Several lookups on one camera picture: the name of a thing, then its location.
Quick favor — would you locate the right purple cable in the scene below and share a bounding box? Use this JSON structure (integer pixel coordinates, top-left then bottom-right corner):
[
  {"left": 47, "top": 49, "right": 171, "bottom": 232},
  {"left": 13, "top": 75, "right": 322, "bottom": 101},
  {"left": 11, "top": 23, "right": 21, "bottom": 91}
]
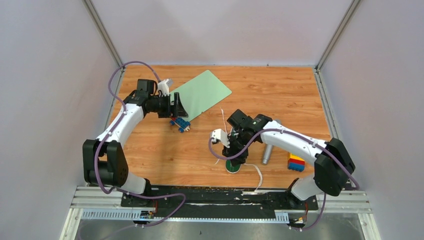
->
[{"left": 207, "top": 128, "right": 361, "bottom": 232}]

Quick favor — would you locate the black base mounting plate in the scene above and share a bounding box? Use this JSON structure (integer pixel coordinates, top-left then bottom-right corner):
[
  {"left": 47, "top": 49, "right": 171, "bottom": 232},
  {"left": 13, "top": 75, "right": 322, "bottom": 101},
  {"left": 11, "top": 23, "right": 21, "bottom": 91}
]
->
[{"left": 120, "top": 185, "right": 319, "bottom": 219}]

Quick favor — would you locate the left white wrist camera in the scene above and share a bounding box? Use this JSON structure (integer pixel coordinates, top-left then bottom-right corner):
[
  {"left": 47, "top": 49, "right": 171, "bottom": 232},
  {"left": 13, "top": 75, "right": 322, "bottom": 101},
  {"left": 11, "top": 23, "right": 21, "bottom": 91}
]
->
[{"left": 157, "top": 78, "right": 173, "bottom": 97}]

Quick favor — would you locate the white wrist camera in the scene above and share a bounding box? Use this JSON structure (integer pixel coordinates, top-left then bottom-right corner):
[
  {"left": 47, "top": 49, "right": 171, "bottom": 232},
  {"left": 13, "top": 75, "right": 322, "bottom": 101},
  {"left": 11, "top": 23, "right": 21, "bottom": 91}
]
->
[
  {"left": 157, "top": 78, "right": 173, "bottom": 97},
  {"left": 210, "top": 128, "right": 230, "bottom": 148}
]

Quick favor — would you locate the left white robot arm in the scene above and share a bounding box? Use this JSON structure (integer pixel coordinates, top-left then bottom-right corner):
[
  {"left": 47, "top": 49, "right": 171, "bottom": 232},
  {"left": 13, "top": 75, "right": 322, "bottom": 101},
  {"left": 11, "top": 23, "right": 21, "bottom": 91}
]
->
[{"left": 82, "top": 78, "right": 188, "bottom": 207}]

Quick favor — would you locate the light green cutting mat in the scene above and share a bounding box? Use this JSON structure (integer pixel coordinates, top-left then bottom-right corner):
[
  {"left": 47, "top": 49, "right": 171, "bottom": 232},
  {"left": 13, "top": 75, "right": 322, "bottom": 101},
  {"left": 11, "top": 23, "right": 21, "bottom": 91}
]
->
[{"left": 172, "top": 70, "right": 232, "bottom": 122}]

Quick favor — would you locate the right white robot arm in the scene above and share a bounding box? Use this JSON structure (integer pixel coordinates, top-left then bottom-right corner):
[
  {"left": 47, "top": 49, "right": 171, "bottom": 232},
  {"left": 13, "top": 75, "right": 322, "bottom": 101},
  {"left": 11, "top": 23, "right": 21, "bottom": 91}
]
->
[{"left": 209, "top": 109, "right": 356, "bottom": 209}]

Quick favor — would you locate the yellow red blue block stack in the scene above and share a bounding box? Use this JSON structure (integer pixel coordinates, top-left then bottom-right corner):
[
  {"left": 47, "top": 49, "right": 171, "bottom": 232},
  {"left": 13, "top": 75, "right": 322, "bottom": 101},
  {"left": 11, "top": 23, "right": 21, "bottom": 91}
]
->
[{"left": 287, "top": 153, "right": 305, "bottom": 172}]

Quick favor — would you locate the blue red toy car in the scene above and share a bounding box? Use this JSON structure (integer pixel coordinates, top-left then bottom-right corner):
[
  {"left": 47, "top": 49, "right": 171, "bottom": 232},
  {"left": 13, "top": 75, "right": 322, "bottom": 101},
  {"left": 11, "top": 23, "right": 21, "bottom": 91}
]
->
[{"left": 169, "top": 117, "right": 191, "bottom": 133}]

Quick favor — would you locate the green canvas sneaker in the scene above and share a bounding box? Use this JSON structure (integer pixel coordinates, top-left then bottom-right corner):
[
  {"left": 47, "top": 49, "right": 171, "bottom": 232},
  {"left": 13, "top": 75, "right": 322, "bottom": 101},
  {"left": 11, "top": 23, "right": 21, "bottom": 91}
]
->
[{"left": 225, "top": 160, "right": 242, "bottom": 174}]

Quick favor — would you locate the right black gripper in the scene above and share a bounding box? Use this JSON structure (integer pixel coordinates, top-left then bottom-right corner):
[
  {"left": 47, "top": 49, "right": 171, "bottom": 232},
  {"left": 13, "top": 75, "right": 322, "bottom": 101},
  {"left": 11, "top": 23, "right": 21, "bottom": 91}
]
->
[{"left": 222, "top": 130, "right": 253, "bottom": 167}]

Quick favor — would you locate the aluminium frame rail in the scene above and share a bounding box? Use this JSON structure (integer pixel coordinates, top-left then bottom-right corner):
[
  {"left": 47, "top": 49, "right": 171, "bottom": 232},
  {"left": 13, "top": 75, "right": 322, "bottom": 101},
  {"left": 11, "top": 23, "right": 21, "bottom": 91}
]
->
[{"left": 71, "top": 186, "right": 372, "bottom": 224}]

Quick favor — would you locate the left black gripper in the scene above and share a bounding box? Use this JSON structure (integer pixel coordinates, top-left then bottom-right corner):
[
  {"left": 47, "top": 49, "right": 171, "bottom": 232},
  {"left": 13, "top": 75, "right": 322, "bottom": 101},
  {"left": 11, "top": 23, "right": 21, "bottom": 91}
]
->
[{"left": 148, "top": 92, "right": 188, "bottom": 119}]

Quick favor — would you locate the silver microphone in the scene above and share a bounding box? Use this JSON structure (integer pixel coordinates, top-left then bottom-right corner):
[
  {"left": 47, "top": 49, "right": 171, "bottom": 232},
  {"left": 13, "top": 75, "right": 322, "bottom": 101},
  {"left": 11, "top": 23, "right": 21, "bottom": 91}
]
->
[{"left": 262, "top": 119, "right": 282, "bottom": 166}]

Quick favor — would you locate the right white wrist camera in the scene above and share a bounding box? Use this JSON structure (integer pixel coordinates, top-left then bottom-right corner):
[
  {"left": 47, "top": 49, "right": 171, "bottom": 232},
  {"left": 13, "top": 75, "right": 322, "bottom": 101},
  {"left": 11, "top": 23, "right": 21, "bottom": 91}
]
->
[{"left": 210, "top": 128, "right": 230, "bottom": 148}]

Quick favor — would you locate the white shoelace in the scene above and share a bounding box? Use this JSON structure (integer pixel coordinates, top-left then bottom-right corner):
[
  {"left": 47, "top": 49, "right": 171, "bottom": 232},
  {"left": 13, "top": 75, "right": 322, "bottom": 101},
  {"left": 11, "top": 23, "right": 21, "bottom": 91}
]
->
[{"left": 219, "top": 107, "right": 263, "bottom": 191}]

